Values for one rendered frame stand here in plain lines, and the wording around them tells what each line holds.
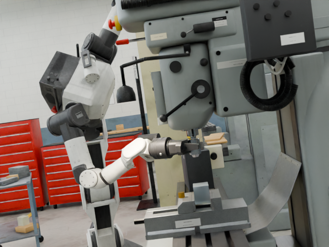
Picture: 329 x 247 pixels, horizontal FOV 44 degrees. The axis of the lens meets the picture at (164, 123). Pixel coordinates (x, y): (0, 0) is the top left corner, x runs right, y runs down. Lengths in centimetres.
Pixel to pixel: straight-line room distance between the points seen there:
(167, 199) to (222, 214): 208
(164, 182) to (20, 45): 862
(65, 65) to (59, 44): 921
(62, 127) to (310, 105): 101
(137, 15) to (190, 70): 28
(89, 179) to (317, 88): 96
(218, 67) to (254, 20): 29
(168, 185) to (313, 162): 205
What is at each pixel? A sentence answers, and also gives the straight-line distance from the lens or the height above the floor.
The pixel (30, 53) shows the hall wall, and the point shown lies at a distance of 1142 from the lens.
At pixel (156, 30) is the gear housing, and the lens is 153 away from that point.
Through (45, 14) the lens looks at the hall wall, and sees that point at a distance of 1143.
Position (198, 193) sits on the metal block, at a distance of 140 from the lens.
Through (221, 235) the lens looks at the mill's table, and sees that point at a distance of 136.
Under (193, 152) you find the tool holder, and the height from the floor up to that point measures 122.
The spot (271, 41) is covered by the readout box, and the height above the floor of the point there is 156.
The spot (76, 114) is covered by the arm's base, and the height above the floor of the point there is 143.
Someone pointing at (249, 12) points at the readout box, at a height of 166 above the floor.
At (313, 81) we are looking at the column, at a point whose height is 143.
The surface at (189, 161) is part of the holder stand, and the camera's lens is 196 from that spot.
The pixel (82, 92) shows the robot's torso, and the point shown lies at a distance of 188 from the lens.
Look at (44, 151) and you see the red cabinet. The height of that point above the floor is 93.
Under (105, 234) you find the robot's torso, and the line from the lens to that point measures 237.
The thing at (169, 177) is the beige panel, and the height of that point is 80.
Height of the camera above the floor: 143
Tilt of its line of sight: 3 degrees down
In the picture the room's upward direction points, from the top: 8 degrees counter-clockwise
